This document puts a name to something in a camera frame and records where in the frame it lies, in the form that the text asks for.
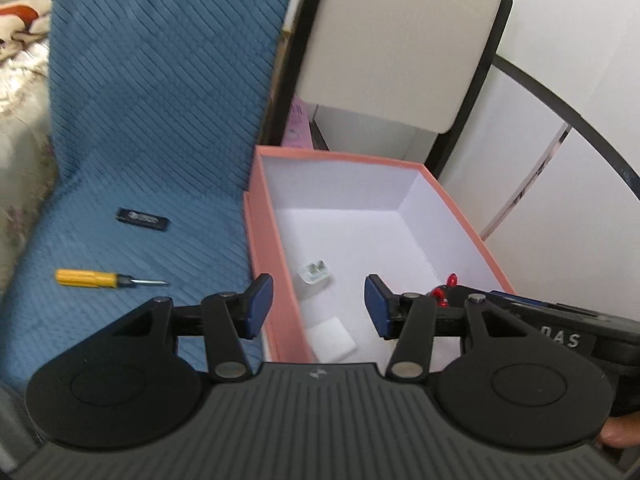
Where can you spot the lilac printed package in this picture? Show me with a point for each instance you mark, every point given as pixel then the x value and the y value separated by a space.
pixel 298 125

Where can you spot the cream quilted bed cover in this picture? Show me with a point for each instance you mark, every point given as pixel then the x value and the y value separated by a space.
pixel 25 160

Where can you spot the red figurine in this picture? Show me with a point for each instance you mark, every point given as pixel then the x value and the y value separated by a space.
pixel 452 278

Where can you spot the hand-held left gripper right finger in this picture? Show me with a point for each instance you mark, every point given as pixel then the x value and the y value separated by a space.
pixel 377 308

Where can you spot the beige folding table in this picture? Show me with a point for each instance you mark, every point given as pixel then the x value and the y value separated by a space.
pixel 400 45

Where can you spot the pink cardboard box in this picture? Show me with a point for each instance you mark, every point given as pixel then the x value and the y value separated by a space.
pixel 260 240

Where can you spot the red white striped pillow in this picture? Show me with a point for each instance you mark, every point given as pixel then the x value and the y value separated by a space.
pixel 22 22

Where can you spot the white charger plug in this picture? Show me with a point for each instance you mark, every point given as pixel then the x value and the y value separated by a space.
pixel 331 340
pixel 314 280

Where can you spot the black round hoop frame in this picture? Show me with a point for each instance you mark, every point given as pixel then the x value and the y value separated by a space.
pixel 575 112

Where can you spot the blue quilted mat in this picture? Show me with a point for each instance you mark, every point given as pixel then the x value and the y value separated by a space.
pixel 150 110

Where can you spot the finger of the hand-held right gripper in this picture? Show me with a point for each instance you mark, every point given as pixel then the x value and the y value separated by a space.
pixel 517 301

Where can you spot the black rectangular stick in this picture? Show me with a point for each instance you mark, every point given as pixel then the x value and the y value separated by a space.
pixel 142 220

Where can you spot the person's right hand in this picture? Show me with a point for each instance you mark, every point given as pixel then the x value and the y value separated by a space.
pixel 622 430

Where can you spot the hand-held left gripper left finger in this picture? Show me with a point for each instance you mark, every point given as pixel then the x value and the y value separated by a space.
pixel 260 306

